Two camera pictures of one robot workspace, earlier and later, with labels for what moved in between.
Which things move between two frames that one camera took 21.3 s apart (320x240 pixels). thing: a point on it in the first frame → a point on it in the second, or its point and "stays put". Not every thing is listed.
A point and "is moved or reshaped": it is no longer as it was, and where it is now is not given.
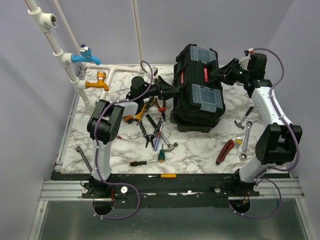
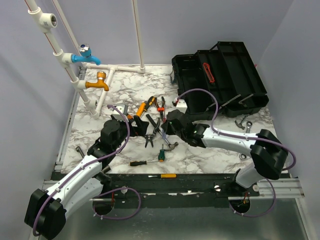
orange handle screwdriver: (165, 176) stays put
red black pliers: (162, 109) stays put
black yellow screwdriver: (134, 163) stays put
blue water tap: (85, 52) stays put
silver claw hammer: (171, 146) stays put
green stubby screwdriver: (161, 155) stays put
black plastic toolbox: (199, 105) is moved or reshaped
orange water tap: (101, 76) stays put
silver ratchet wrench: (243, 155) stays put
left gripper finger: (167, 90) → (142, 126)
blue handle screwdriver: (157, 140) → (163, 134)
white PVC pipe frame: (46, 21) stays put
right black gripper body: (237, 74) → (169, 130)
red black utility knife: (227, 145) → (209, 72)
